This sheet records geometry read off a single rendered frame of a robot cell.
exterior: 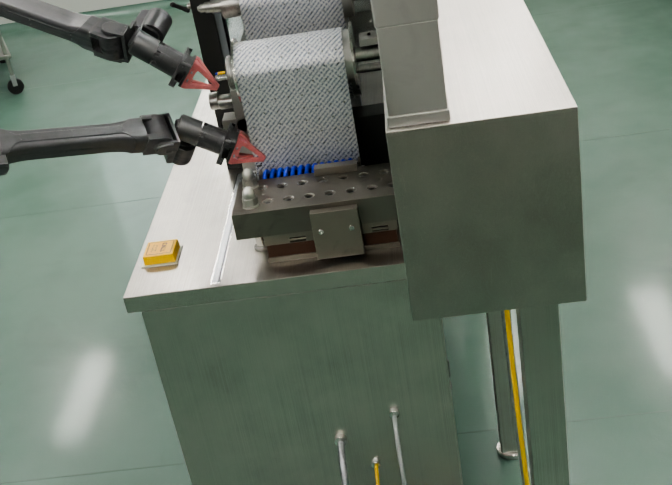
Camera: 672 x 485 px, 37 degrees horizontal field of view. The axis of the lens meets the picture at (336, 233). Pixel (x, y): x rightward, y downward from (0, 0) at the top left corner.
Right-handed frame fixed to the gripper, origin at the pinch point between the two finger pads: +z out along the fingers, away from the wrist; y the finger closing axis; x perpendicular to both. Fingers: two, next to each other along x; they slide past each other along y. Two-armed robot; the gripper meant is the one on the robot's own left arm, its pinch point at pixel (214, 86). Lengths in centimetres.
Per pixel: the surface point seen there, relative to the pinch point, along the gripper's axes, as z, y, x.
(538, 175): 36, 89, 46
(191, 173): 8.3, -30.0, -36.4
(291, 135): 19.5, 4.4, 0.3
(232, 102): 5.4, -3.1, -2.6
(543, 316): 54, 82, 25
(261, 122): 12.4, 4.3, -0.5
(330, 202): 30.5, 24.1, -0.8
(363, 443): 67, 30, -47
